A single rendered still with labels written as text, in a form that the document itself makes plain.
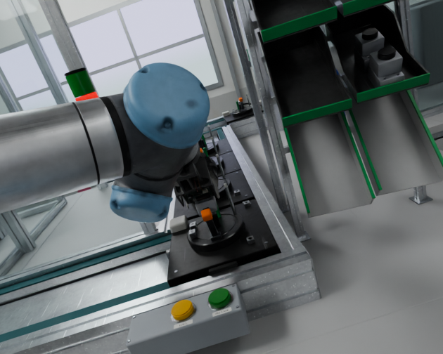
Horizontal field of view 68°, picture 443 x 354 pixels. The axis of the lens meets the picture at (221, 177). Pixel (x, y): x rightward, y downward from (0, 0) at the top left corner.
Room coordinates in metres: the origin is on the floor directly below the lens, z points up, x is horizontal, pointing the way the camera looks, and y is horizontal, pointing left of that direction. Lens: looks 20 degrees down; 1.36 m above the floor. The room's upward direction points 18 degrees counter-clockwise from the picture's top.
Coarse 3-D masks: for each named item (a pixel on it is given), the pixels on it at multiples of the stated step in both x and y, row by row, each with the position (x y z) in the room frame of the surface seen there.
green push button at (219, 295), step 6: (222, 288) 0.49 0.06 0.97; (210, 294) 0.49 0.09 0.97; (216, 294) 0.48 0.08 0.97; (222, 294) 0.48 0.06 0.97; (228, 294) 0.47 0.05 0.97; (210, 300) 0.47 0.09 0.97; (216, 300) 0.47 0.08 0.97; (222, 300) 0.46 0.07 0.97; (228, 300) 0.47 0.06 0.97; (216, 306) 0.46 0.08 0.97; (222, 306) 0.46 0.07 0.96
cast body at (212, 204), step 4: (212, 196) 0.67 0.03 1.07; (204, 200) 0.67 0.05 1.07; (208, 200) 0.66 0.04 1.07; (212, 200) 0.66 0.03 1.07; (196, 204) 0.66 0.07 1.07; (200, 204) 0.66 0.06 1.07; (204, 204) 0.66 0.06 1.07; (208, 204) 0.66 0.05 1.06; (212, 204) 0.66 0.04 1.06; (216, 204) 0.67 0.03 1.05; (196, 208) 0.66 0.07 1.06; (200, 208) 0.66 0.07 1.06; (204, 208) 0.66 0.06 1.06; (212, 208) 0.66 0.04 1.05; (216, 208) 0.66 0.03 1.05; (200, 212) 0.66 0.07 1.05
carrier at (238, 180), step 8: (224, 176) 0.97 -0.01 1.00; (232, 176) 1.03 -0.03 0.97; (240, 176) 1.00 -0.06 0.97; (232, 184) 0.96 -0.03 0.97; (240, 184) 0.94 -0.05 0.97; (248, 184) 0.92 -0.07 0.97; (224, 192) 0.89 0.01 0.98; (232, 192) 0.90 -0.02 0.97; (240, 192) 0.88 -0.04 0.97; (248, 192) 0.86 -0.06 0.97; (176, 200) 0.98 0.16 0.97; (184, 200) 0.96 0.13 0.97; (216, 200) 0.88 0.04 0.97; (224, 200) 0.86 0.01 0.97; (240, 200) 0.83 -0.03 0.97; (176, 208) 0.92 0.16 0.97; (184, 208) 0.90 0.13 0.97; (192, 208) 0.88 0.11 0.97; (224, 208) 0.83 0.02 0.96; (176, 216) 0.86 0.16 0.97; (192, 216) 0.83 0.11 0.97
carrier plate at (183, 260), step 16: (240, 208) 0.78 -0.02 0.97; (256, 208) 0.75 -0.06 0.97; (256, 224) 0.68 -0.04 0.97; (176, 240) 0.72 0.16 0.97; (240, 240) 0.63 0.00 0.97; (256, 240) 0.61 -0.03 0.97; (272, 240) 0.59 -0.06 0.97; (176, 256) 0.65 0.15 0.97; (192, 256) 0.63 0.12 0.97; (208, 256) 0.61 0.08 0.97; (224, 256) 0.59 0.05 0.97; (240, 256) 0.57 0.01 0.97; (256, 256) 0.57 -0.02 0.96; (176, 272) 0.59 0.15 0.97; (192, 272) 0.58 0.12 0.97; (208, 272) 0.57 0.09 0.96
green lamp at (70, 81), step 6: (78, 72) 0.79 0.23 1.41; (84, 72) 0.80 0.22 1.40; (66, 78) 0.80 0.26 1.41; (72, 78) 0.79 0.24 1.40; (78, 78) 0.79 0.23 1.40; (84, 78) 0.80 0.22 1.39; (72, 84) 0.79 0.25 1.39; (78, 84) 0.79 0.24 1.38; (84, 84) 0.79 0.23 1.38; (90, 84) 0.80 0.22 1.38; (72, 90) 0.80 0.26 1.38; (78, 90) 0.79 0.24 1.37; (84, 90) 0.79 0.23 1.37; (90, 90) 0.80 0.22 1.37; (78, 96) 0.79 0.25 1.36
